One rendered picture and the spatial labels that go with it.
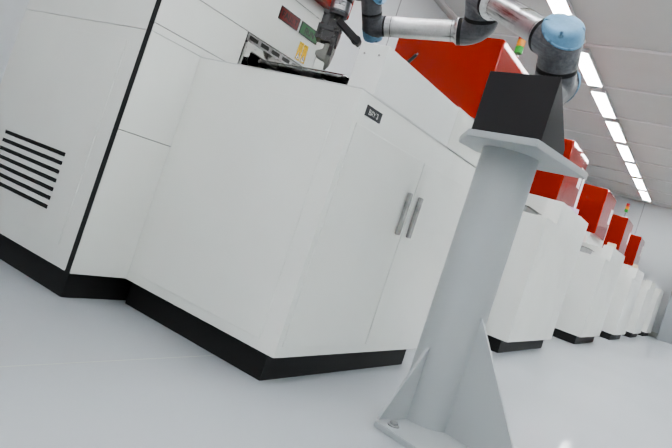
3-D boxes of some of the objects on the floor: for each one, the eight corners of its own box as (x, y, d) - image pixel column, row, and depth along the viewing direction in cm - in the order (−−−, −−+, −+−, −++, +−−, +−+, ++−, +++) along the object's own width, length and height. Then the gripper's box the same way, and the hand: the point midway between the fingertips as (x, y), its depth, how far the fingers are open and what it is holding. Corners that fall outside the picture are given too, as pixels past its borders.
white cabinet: (116, 303, 190) (199, 57, 191) (292, 311, 271) (349, 137, 272) (266, 391, 155) (367, 89, 157) (417, 370, 236) (482, 171, 237)
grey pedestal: (574, 486, 160) (669, 192, 162) (492, 507, 130) (610, 143, 131) (425, 400, 197) (504, 160, 198) (334, 400, 166) (427, 116, 167)
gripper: (326, 13, 225) (308, 67, 224) (324, 4, 215) (305, 61, 215) (348, 20, 224) (330, 74, 224) (347, 11, 215) (328, 68, 215)
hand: (326, 67), depth 219 cm, fingers closed
